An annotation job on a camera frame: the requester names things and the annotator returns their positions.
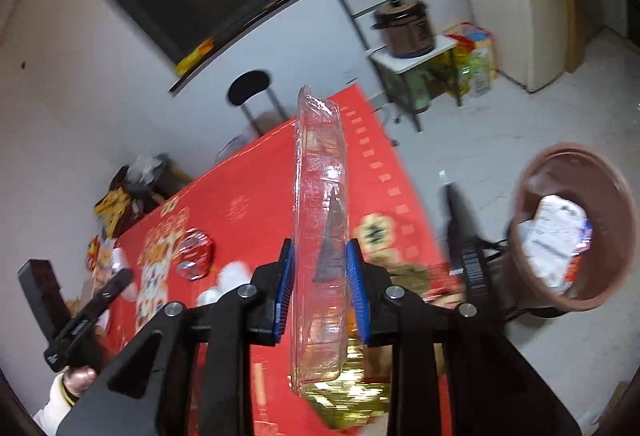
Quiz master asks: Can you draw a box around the cooking oil bottle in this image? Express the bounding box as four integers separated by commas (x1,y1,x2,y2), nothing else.
467,48,493,97

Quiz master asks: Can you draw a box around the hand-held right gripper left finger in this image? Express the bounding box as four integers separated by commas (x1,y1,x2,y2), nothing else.
55,238,296,436

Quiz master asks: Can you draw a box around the grey stool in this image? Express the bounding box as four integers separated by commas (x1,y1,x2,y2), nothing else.
122,153,193,204

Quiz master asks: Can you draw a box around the brown pressure cooker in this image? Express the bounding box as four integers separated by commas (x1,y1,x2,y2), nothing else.
371,0,436,59

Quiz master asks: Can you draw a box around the yellow printed snack bag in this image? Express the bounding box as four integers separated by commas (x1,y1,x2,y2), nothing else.
95,188,133,237

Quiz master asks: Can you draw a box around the yellow shopping bag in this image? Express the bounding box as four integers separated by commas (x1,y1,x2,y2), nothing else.
442,22,498,97

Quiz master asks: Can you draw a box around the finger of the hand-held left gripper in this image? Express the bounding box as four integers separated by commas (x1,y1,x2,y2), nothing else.
82,268,134,332

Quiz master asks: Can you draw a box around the white kettle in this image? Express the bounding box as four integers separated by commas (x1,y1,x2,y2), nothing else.
407,71,436,114

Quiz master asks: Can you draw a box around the clear plastic tray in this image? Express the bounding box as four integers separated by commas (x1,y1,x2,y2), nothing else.
290,86,351,399

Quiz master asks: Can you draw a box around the cream refrigerator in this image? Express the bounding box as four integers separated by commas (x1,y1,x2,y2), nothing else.
457,0,576,93

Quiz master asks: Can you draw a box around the red soda can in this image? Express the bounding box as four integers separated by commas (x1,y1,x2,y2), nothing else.
176,228,216,279

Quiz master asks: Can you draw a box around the person's left hand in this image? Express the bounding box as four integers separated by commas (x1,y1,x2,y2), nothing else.
65,365,98,393

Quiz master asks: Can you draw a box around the white plastic bag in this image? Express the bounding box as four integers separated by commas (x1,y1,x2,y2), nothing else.
515,195,593,297

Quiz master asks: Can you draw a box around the gold foil wrapper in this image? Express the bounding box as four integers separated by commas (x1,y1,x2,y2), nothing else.
305,338,393,432

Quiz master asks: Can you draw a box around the white foam net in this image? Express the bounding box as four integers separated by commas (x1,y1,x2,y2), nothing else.
197,261,253,307

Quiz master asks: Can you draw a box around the person's left forearm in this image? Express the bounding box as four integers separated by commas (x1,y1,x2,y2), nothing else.
31,373,83,434

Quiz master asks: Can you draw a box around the yellow snack packet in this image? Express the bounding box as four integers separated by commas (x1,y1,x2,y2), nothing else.
175,37,216,74

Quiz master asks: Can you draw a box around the brown trash bin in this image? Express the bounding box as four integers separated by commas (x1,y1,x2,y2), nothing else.
507,143,626,314

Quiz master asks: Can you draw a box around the clear plastic bag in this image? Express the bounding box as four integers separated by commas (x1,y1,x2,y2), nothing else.
125,155,161,189

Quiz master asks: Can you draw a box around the black round chair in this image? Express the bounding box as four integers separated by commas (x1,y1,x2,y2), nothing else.
227,70,288,137

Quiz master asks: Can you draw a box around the colourful snack packet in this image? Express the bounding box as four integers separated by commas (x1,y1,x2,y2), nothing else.
86,236,118,272

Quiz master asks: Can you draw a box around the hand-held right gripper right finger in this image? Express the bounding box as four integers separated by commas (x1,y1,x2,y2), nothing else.
345,238,583,436

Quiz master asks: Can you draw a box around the red printed tablecloth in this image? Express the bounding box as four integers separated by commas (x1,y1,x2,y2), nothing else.
100,83,466,436

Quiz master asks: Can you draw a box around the black metal rack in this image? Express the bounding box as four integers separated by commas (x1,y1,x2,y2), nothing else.
332,0,458,133

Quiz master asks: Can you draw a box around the clear plastic container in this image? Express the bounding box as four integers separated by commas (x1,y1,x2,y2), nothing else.
216,133,251,162

